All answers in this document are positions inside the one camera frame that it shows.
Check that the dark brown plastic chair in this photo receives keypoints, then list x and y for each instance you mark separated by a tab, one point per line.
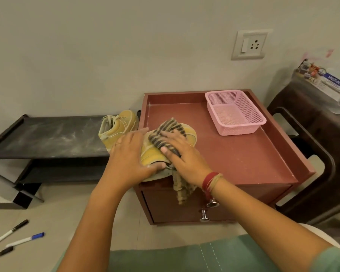
314	118

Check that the striped brown cleaning cloth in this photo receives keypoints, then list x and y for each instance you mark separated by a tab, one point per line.
165	128

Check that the white marker with blue cap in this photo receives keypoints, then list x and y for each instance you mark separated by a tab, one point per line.
27	239

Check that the person's left forearm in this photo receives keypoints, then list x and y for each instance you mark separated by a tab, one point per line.
93	223

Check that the white marker with black cap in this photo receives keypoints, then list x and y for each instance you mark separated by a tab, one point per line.
1	253
10	232

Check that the person's green garment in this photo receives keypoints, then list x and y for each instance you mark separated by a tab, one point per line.
187	257

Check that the silver cabinet knob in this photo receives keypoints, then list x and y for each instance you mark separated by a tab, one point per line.
212	203
204	216

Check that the pink plastic mesh basket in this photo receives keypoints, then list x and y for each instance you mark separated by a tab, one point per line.
232	113

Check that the yellow suede sneaker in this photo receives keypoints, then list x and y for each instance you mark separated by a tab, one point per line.
119	127
150	155

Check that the person's right thumb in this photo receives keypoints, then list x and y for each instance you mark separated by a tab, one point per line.
170	155

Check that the white wall switch socket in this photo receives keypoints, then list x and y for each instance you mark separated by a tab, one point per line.
250	44

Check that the person's right hand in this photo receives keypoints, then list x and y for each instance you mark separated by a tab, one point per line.
191	164

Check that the person's left hand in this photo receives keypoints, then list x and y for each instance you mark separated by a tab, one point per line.
124	164

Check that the reddish brown wooden cabinet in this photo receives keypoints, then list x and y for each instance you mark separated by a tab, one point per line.
243	155

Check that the person's right forearm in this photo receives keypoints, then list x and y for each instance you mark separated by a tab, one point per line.
260	226

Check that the clear plastic box with label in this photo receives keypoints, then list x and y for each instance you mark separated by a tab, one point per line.
328	82

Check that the black metal shoe rack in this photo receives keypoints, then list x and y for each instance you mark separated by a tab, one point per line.
51	135

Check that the person's left thumb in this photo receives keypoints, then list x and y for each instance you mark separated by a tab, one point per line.
155	167

